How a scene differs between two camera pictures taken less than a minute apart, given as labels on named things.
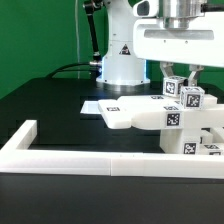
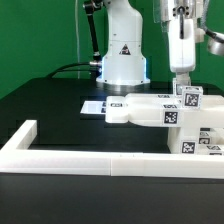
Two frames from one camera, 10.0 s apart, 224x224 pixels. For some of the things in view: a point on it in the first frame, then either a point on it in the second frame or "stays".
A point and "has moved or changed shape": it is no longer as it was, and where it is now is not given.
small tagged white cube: [172, 85] has moved or changed shape
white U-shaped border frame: [14, 160] stays
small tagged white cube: [192, 98] stays
